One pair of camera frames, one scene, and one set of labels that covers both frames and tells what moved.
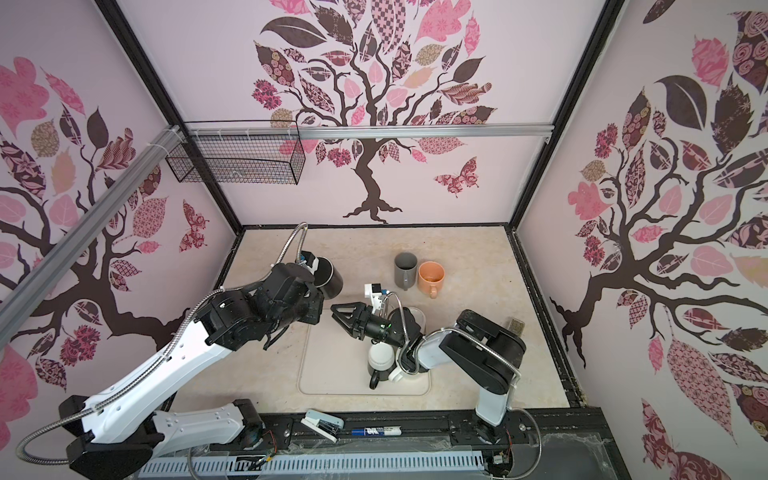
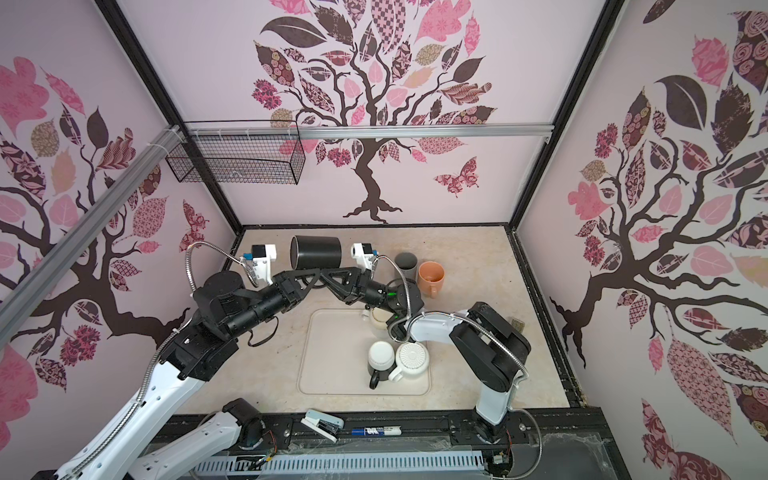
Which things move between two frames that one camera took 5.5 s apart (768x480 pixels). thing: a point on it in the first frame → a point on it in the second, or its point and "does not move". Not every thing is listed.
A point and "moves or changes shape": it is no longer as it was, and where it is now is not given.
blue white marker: (377, 431) does not move
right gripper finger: (353, 317) → (345, 290)
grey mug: (405, 270) does not move
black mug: (328, 278) moves or changes shape
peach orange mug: (431, 275) does not move
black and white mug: (381, 363) does not move
